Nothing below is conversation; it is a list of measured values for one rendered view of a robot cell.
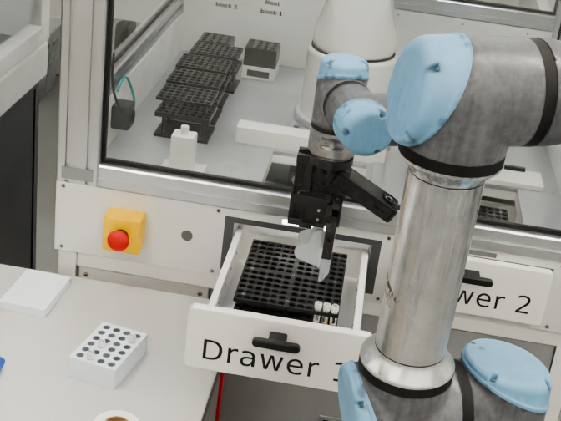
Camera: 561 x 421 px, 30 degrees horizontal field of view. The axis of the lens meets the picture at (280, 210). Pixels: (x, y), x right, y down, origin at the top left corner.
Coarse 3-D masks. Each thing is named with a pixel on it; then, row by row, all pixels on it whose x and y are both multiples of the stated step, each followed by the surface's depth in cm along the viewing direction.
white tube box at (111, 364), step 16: (96, 336) 177; (112, 336) 178; (128, 336) 178; (144, 336) 178; (80, 352) 172; (96, 352) 173; (112, 352) 173; (128, 352) 173; (144, 352) 180; (80, 368) 170; (96, 368) 169; (112, 368) 169; (128, 368) 174; (112, 384) 170
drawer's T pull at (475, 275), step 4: (464, 272) 189; (468, 272) 189; (472, 272) 189; (476, 272) 189; (464, 276) 187; (468, 276) 187; (472, 276) 187; (476, 276) 188; (464, 280) 187; (468, 280) 187; (472, 280) 187; (476, 280) 187; (480, 280) 187; (484, 280) 187; (488, 280) 187; (492, 280) 187; (472, 284) 188; (476, 284) 187; (480, 284) 187; (484, 284) 187; (488, 284) 187; (492, 284) 187
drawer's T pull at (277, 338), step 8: (272, 336) 162; (280, 336) 162; (256, 344) 161; (264, 344) 160; (272, 344) 160; (280, 344) 160; (288, 344) 160; (296, 344) 160; (288, 352) 160; (296, 352) 160
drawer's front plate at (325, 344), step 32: (192, 320) 164; (224, 320) 164; (256, 320) 163; (288, 320) 163; (192, 352) 167; (224, 352) 166; (256, 352) 165; (320, 352) 164; (352, 352) 163; (320, 384) 166
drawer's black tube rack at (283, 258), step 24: (264, 264) 185; (288, 264) 186; (336, 264) 188; (240, 288) 176; (264, 288) 177; (288, 288) 178; (312, 288) 179; (336, 288) 180; (264, 312) 176; (288, 312) 177
